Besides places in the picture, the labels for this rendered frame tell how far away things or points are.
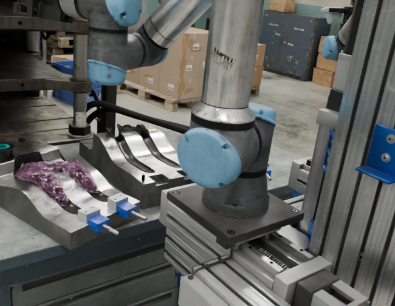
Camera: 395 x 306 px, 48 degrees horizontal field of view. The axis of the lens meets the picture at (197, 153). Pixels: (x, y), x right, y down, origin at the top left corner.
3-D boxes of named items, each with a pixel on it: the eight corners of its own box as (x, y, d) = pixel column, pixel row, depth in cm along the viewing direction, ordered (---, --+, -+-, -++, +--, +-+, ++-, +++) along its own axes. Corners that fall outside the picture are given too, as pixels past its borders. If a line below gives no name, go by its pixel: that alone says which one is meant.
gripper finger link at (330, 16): (316, 23, 168) (339, 25, 162) (317, 6, 165) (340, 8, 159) (319, 22, 170) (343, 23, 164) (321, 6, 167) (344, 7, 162)
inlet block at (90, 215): (124, 238, 120) (125, 221, 118) (110, 246, 116) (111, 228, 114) (91, 221, 127) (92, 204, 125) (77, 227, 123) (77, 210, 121)
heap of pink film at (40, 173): (105, 190, 139) (106, 167, 136) (57, 209, 125) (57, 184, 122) (52, 164, 152) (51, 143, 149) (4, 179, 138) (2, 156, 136)
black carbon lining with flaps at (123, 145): (184, 172, 155) (187, 147, 152) (144, 180, 146) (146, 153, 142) (135, 139, 180) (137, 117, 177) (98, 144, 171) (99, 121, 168)
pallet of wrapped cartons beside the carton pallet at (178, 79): (217, 105, 589) (226, 32, 556) (172, 112, 535) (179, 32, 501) (158, 84, 667) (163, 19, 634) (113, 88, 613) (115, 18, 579)
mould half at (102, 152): (206, 194, 157) (211, 158, 152) (141, 209, 141) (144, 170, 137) (136, 146, 193) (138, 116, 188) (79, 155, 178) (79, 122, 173)
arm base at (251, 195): (282, 209, 100) (290, 168, 96) (231, 224, 91) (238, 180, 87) (237, 182, 111) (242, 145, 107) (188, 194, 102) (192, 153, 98)
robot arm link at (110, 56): (143, 81, 96) (146, 28, 92) (110, 88, 86) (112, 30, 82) (113, 74, 99) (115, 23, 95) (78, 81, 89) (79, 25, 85)
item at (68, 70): (108, 87, 528) (109, 69, 520) (79, 91, 499) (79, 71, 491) (80, 77, 565) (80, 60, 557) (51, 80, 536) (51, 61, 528)
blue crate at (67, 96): (109, 104, 535) (109, 86, 527) (78, 109, 506) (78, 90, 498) (81, 93, 573) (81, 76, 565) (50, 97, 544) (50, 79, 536)
